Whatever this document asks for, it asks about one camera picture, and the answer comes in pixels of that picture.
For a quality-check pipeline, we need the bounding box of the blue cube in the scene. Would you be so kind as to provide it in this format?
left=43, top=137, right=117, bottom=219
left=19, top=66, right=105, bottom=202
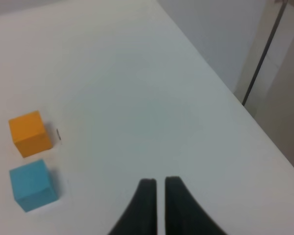
left=9, top=159, right=58, bottom=212

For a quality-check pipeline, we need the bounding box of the orange cube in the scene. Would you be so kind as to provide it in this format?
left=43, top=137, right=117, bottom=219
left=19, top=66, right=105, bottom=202
left=8, top=111, right=53, bottom=158

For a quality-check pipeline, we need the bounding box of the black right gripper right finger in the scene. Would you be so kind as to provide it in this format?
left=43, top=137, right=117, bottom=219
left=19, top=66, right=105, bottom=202
left=165, top=176, right=225, bottom=235

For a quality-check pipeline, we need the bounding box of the dark metal pole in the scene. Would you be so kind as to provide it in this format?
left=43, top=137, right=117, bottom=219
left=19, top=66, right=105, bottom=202
left=242, top=0, right=289, bottom=106

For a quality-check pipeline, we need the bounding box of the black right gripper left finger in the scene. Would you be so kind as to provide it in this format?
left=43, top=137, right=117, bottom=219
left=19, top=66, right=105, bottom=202
left=109, top=179, right=157, bottom=235

